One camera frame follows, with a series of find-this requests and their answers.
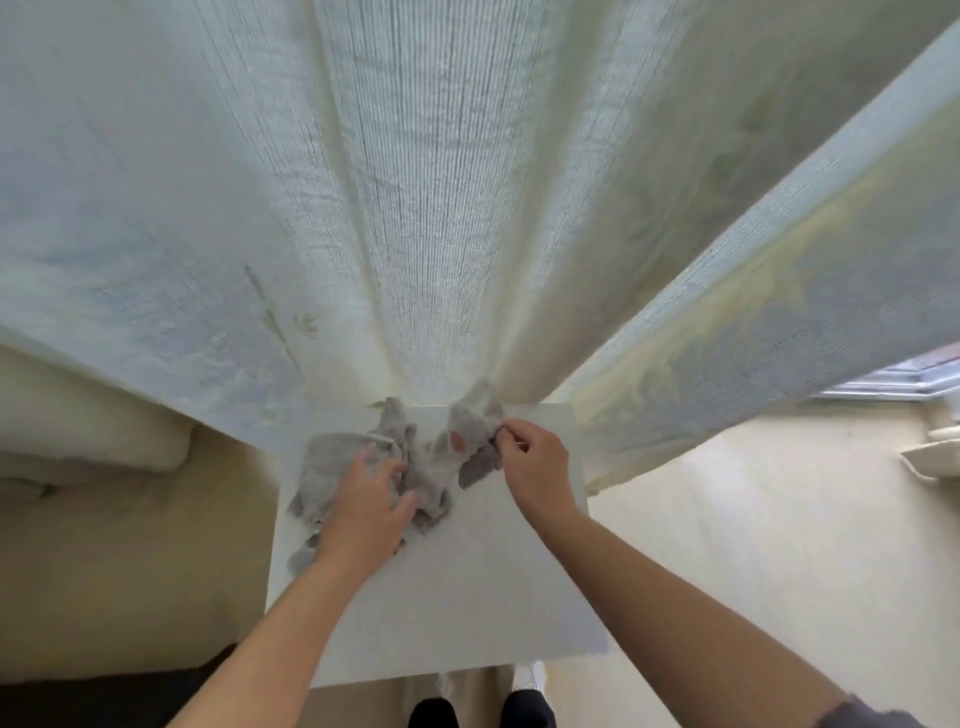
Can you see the person's right hand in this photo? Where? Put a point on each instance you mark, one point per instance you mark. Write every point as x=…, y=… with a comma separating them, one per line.
x=537, y=473

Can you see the person's left hand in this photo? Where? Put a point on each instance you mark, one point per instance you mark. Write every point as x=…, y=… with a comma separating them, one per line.
x=368, y=518

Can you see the pile of grey cloths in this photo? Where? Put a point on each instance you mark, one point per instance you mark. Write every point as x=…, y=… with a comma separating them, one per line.
x=473, y=435
x=323, y=465

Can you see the person's left forearm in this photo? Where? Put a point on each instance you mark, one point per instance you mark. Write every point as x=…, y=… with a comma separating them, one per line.
x=278, y=645

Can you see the person's right forearm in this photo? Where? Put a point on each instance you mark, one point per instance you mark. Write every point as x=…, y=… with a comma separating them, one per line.
x=675, y=630

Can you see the person's white shoe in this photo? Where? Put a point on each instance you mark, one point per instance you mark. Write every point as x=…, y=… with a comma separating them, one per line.
x=446, y=686
x=528, y=677

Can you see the person's black trouser leg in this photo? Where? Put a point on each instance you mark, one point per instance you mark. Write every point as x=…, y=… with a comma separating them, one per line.
x=528, y=710
x=432, y=713

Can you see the white table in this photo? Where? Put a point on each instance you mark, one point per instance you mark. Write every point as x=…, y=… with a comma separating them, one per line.
x=480, y=600

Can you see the white linen curtain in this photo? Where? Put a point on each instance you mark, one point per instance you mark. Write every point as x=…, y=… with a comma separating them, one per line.
x=450, y=165

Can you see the black floor mat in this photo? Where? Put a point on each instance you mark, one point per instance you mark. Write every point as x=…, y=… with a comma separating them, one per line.
x=90, y=698

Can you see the white bundled curtain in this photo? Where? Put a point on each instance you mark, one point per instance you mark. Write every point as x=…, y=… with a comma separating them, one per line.
x=933, y=453

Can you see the white sliding door frame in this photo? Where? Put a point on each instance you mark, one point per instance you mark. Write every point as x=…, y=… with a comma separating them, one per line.
x=900, y=383

